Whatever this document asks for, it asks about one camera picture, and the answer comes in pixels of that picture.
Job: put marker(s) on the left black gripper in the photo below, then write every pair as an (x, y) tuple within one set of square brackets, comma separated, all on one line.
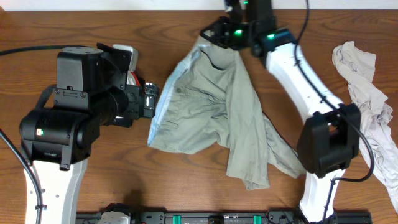
[(148, 101)]

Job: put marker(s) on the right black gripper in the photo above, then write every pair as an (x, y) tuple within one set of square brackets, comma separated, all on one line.
[(219, 26)]

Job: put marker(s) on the khaki green shorts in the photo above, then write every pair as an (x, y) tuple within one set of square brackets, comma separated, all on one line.
[(209, 99)]

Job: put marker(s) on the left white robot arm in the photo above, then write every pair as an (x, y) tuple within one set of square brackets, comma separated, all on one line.
[(95, 87)]

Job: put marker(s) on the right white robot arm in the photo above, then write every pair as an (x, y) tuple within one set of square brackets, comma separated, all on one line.
[(328, 141)]

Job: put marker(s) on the red folded garment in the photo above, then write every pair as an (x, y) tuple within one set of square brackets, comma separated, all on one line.
[(132, 79)]

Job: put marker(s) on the black folded garment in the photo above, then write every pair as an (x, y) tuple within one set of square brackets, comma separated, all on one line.
[(123, 122)]

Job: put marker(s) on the white folded garment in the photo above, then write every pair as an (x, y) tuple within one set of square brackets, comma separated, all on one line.
[(132, 55)]

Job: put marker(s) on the light grey crumpled garment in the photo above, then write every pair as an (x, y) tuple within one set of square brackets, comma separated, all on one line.
[(357, 68)]

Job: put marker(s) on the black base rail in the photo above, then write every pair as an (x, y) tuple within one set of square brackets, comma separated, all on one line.
[(119, 213)]

